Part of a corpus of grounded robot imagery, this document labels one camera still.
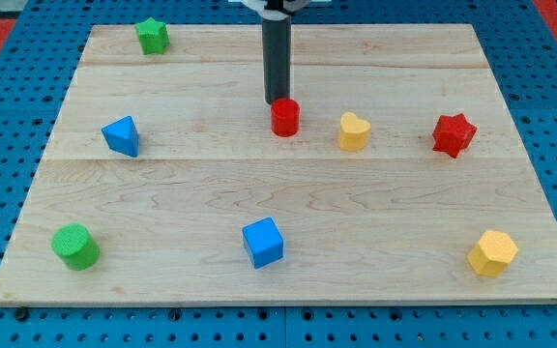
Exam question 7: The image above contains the blue cube block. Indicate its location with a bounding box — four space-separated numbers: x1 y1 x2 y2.
242 217 284 269

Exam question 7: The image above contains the blue triangle block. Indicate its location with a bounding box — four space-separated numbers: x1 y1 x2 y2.
102 116 139 158

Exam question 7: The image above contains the red cylinder block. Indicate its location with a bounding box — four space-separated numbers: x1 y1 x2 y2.
271 98 301 137

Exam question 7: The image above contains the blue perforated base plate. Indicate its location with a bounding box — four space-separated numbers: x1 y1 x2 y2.
0 1 557 347

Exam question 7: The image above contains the red star block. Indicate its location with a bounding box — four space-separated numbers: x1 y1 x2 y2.
432 113 478 159

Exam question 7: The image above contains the light wooden board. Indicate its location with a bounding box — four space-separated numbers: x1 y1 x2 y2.
0 24 557 307

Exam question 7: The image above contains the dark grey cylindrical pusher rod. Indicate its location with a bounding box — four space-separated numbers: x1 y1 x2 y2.
262 16 291 104

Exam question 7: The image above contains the yellow heart block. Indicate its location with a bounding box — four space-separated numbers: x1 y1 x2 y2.
337 112 371 152

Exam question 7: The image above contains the yellow hexagon block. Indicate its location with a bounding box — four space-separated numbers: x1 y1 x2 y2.
467 230 519 277

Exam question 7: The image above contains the green cylinder block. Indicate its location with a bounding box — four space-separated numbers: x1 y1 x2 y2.
51 223 101 271

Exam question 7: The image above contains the green star block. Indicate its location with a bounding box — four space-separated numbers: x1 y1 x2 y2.
134 17 170 55

